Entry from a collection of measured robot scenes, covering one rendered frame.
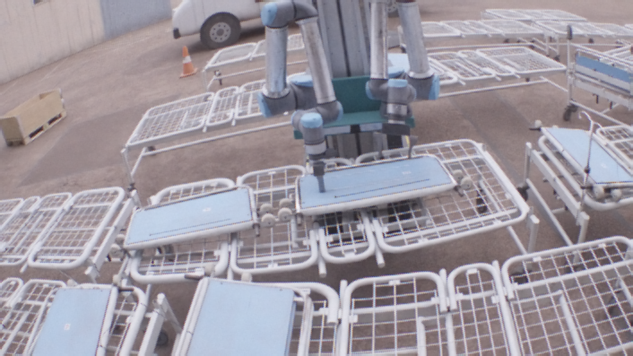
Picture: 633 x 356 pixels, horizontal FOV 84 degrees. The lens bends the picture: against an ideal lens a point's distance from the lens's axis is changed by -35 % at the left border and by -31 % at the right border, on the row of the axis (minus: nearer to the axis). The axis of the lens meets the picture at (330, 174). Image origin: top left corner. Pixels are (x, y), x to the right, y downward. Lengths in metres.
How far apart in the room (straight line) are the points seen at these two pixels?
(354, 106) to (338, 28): 0.48
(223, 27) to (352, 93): 6.54
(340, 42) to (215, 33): 6.51
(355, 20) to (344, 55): 0.24
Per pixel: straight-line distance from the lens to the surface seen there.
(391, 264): 2.73
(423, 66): 2.54
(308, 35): 2.30
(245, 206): 2.34
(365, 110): 2.84
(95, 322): 1.99
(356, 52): 2.81
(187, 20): 9.22
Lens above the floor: 1.73
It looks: 28 degrees down
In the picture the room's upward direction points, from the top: 8 degrees counter-clockwise
